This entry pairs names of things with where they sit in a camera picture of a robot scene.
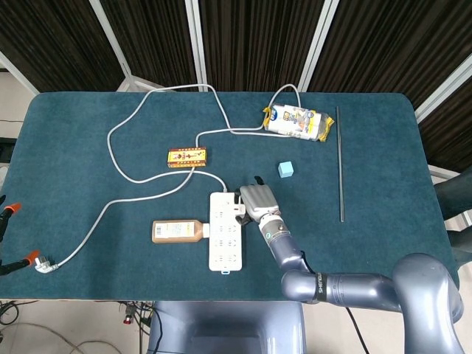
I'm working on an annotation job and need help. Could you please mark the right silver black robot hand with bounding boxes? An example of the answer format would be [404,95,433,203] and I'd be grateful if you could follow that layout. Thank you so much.
[235,176,283,226]

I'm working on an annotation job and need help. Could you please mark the white charger adapter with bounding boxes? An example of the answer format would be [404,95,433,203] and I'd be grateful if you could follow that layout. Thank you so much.
[232,191,248,219]

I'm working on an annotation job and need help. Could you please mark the white power strip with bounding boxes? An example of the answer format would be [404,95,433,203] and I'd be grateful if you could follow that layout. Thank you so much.
[209,190,244,276]

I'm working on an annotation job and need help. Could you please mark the light blue cube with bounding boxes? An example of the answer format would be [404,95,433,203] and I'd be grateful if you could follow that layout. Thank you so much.
[277,161,296,179]

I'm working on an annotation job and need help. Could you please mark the yellow red cardboard box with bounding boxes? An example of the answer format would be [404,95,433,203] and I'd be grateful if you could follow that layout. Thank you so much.
[167,147,210,170]

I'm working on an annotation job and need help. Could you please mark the thin metal rod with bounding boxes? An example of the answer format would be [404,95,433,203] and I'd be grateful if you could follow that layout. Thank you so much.
[335,106,345,223]

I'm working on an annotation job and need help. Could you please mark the pack of white bag rolls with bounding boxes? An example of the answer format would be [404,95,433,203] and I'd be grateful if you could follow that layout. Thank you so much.
[262,104,336,143]

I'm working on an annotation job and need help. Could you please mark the brown juice bottle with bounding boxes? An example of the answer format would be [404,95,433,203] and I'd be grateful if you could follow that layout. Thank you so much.
[151,219,211,244]

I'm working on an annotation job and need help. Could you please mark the blue-grey robot torso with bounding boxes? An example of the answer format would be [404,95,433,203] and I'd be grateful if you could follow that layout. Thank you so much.
[147,300,307,354]

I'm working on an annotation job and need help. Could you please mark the dark brown pleated curtain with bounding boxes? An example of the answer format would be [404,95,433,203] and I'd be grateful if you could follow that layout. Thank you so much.
[0,0,472,170]

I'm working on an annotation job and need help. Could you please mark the teal velvet table cloth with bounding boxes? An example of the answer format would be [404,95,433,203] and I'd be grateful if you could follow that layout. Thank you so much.
[6,91,460,302]

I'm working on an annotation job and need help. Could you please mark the dark grey rounded equipment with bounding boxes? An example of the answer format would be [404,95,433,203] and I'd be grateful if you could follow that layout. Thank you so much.
[434,171,472,266]

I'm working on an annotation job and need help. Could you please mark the black clamp orange tips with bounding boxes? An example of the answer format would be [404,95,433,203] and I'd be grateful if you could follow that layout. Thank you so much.
[0,249,41,276]
[0,201,22,237]

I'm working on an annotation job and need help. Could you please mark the black box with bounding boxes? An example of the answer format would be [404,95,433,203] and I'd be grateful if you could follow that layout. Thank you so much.
[0,136,16,163]

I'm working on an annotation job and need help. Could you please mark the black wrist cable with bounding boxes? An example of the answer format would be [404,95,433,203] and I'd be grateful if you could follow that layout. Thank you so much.
[300,251,366,354]

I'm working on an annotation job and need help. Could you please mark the white partition frame post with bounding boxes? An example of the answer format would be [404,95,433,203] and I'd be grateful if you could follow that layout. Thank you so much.
[413,55,472,125]
[185,0,208,92]
[0,49,41,95]
[88,0,163,92]
[297,0,340,92]

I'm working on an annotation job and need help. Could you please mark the grey power strip cable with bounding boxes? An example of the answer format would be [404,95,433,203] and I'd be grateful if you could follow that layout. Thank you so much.
[35,83,302,274]

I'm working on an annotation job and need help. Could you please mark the grey floor cable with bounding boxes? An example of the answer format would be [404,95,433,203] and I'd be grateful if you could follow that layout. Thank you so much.
[0,322,111,354]

